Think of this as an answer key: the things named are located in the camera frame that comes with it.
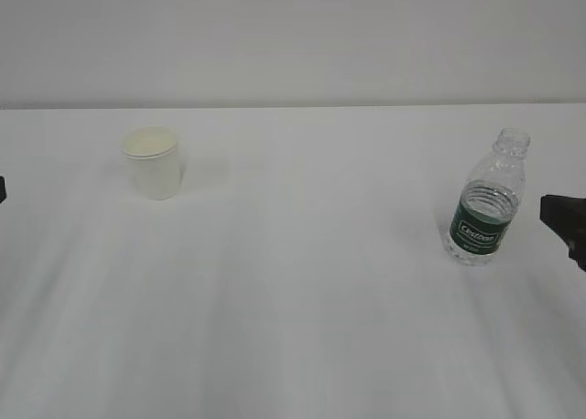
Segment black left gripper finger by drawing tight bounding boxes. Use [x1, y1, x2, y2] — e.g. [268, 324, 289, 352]
[0, 176, 6, 203]

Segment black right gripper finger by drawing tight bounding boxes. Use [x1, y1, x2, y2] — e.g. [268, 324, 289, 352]
[539, 195, 586, 271]

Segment clear green-label water bottle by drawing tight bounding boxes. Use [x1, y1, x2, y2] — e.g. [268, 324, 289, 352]
[444, 128, 530, 265]

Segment white paper cup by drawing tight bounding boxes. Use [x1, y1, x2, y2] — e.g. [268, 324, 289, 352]
[122, 126, 181, 200]

